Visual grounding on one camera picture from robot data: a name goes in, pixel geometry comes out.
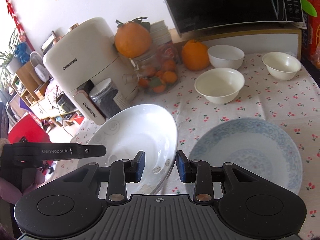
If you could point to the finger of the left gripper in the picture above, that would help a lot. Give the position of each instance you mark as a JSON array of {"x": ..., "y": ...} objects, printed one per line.
[{"x": 89, "y": 151}]

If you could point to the white plate with swirl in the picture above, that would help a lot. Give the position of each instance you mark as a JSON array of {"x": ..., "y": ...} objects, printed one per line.
[{"x": 149, "y": 128}]

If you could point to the cream Changhong air fryer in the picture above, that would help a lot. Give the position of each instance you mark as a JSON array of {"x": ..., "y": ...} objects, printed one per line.
[{"x": 83, "y": 58}]

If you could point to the red object on floor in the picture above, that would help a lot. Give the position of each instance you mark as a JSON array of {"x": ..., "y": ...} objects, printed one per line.
[{"x": 29, "y": 129}]

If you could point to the red cardboard box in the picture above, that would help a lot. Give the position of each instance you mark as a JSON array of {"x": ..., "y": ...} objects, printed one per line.
[{"x": 310, "y": 39}]

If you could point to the hand in purple glove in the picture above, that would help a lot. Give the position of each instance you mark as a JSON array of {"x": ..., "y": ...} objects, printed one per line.
[{"x": 21, "y": 165}]

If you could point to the large orange on jar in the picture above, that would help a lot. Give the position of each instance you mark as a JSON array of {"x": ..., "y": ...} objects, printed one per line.
[{"x": 133, "y": 38}]

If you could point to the jar of dark contents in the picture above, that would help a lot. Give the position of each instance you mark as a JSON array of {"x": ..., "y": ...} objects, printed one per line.
[{"x": 108, "y": 98}]

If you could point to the large orange on table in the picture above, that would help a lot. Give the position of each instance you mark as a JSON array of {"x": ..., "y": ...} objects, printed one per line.
[{"x": 195, "y": 56}]

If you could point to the stack of paper cups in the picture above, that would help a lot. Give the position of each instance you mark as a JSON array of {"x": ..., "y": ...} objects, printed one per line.
[{"x": 161, "y": 37}]

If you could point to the wooden shelf unit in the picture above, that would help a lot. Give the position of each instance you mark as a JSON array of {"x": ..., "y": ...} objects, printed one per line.
[{"x": 32, "y": 91}]

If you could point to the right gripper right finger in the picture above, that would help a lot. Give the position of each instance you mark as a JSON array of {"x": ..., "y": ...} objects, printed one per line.
[{"x": 201, "y": 174}]

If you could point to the potted green plant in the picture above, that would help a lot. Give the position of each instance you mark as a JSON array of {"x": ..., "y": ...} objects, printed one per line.
[{"x": 17, "y": 50}]

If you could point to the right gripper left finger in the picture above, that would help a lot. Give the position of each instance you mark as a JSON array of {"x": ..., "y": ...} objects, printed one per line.
[{"x": 122, "y": 172}]

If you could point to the blue patterned plate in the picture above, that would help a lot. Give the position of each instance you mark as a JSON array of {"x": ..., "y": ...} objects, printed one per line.
[{"x": 256, "y": 145}]

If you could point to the large cream bowl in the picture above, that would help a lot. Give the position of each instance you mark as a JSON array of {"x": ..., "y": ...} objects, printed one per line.
[{"x": 220, "y": 85}]

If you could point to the black microwave oven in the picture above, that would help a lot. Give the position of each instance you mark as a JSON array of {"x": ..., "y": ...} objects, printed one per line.
[{"x": 191, "y": 15}]

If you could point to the glass jar of tangerines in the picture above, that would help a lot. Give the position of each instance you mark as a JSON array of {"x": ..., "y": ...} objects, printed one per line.
[{"x": 153, "y": 72}]

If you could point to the small cream bowl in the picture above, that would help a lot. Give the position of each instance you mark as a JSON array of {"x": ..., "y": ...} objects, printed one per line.
[{"x": 281, "y": 66}]

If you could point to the white bowl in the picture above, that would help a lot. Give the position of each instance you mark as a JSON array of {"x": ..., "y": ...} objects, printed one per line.
[{"x": 225, "y": 56}]

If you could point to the wooden microwave stand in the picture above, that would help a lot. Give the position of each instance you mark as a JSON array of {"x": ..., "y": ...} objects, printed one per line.
[{"x": 250, "y": 39}]

